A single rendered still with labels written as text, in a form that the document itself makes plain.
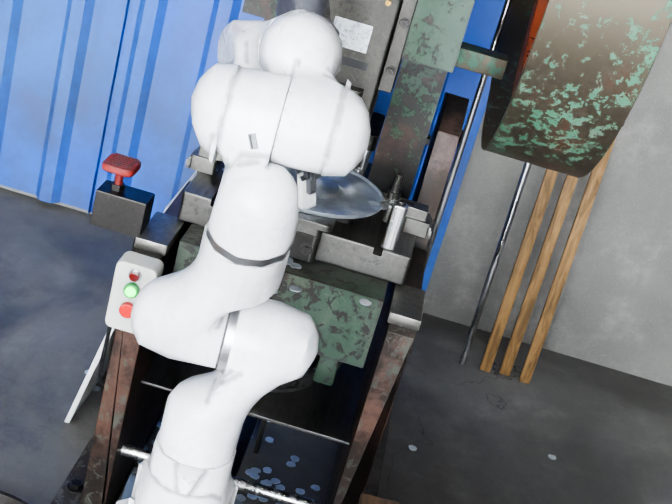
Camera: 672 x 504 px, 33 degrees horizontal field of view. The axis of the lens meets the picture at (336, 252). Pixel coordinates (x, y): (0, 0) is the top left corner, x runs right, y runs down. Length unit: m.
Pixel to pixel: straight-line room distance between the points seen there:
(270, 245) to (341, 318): 0.77
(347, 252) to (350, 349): 0.18
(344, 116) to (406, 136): 1.06
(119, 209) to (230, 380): 0.64
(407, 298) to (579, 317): 1.55
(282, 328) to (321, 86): 0.34
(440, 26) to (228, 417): 0.83
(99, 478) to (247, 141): 1.13
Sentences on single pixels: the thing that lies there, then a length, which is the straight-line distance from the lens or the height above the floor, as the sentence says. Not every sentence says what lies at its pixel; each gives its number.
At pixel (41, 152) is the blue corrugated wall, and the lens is 3.69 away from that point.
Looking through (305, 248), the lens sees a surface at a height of 0.68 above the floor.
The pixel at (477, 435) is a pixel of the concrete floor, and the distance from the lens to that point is 3.10.
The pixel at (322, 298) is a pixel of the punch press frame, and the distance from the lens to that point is 2.12.
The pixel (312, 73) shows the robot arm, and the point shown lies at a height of 1.17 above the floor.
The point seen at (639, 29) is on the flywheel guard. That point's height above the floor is 1.27.
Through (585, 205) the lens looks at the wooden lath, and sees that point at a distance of 3.29.
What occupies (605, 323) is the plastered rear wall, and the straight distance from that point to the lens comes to 3.67.
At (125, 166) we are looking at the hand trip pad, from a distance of 2.10.
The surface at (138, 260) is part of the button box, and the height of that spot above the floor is 0.63.
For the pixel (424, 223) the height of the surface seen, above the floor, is 0.73.
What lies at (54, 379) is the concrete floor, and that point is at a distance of 2.86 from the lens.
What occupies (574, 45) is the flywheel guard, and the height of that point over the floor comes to 1.21.
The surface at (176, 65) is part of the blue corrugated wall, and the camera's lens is 3.48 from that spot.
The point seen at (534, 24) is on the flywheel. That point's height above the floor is 1.12.
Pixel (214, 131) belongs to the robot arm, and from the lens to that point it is 1.37.
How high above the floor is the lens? 1.53
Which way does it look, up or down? 23 degrees down
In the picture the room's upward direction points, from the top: 16 degrees clockwise
